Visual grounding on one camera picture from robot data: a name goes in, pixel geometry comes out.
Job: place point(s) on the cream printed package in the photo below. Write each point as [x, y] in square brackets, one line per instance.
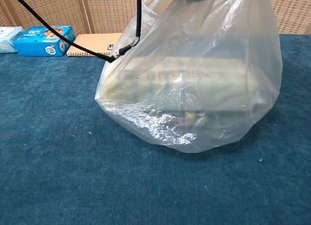
[206, 89]

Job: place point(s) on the clear plastic bag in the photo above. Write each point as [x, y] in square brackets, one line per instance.
[206, 137]

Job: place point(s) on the brown spiral notebook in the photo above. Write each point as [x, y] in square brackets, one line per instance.
[97, 41]

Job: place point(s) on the woven wooden folding screen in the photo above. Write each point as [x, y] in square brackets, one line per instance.
[60, 8]

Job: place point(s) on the blue cookie box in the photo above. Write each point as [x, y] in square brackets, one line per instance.
[31, 46]

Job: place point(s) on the white wet wipes pack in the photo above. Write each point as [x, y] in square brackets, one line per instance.
[8, 40]

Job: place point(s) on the teal table cloth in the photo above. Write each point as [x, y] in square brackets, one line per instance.
[60, 149]

